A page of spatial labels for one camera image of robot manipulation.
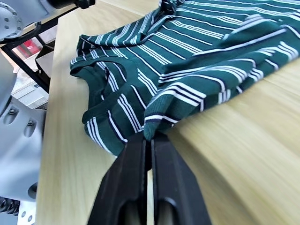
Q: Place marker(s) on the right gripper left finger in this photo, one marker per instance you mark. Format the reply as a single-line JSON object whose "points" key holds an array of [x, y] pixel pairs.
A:
{"points": [[126, 178]]}

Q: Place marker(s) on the green white striped T-shirt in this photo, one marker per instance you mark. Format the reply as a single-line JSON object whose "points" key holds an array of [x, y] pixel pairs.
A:
{"points": [[178, 61]]}

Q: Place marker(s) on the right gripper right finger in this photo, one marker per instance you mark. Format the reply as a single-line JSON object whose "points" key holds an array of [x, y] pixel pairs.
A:
{"points": [[171, 182]]}

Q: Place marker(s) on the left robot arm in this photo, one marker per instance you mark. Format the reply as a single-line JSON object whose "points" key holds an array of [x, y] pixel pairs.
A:
{"points": [[21, 16]]}

